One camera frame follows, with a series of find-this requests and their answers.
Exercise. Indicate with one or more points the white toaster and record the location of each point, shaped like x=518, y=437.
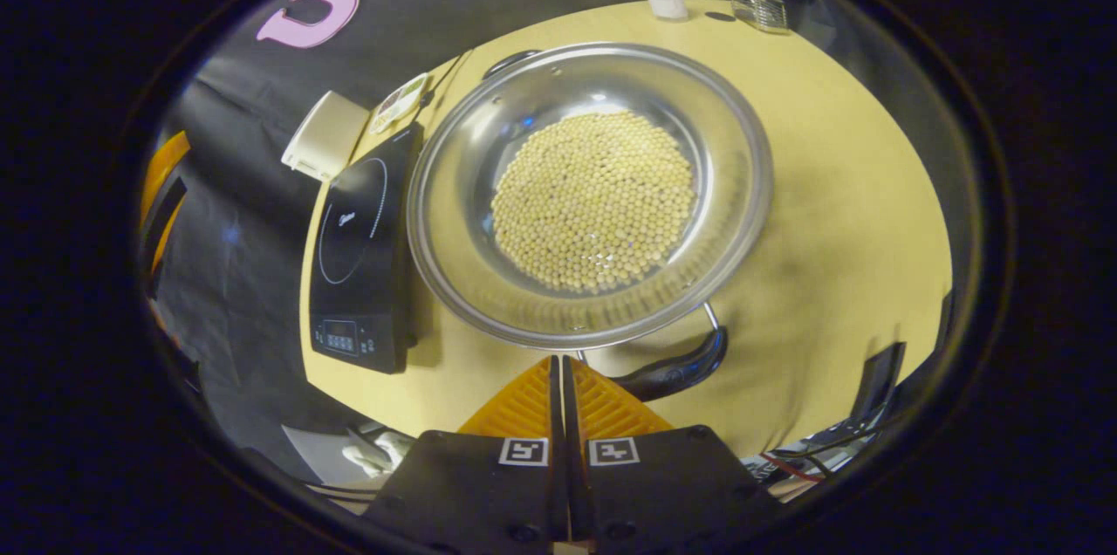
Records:
x=327, y=136

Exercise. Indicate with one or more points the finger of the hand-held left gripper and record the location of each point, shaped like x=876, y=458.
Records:
x=161, y=162

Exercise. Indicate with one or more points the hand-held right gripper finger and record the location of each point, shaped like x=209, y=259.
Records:
x=557, y=494
x=576, y=494

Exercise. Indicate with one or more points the white divided bean dish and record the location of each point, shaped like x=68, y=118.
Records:
x=397, y=101

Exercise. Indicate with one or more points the black induction cooktop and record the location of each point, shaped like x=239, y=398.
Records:
x=358, y=232

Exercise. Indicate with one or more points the pile of soybeans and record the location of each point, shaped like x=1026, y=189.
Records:
x=593, y=202

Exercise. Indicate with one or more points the white cloth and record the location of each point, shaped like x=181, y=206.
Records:
x=371, y=455

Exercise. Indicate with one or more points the black flat panel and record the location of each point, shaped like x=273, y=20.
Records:
x=880, y=380

